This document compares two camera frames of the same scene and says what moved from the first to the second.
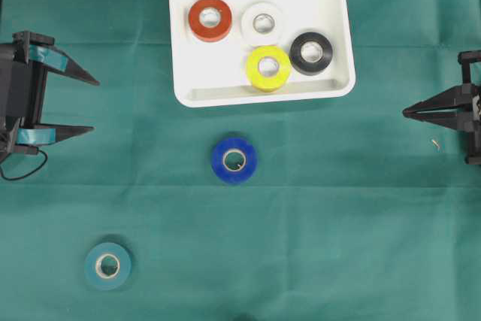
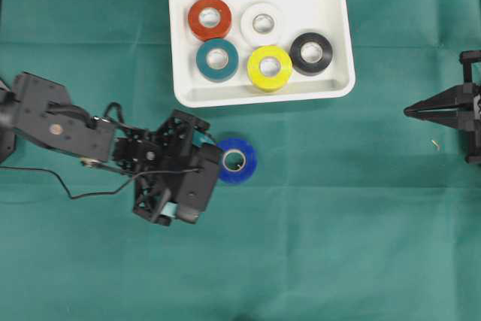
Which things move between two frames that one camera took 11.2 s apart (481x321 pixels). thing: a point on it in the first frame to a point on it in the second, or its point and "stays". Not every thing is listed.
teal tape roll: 108,266 to 213,74
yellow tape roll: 270,83 stays
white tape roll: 255,8 stays
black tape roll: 304,66 stays
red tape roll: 214,33 stays
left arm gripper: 22,92 to 155,155
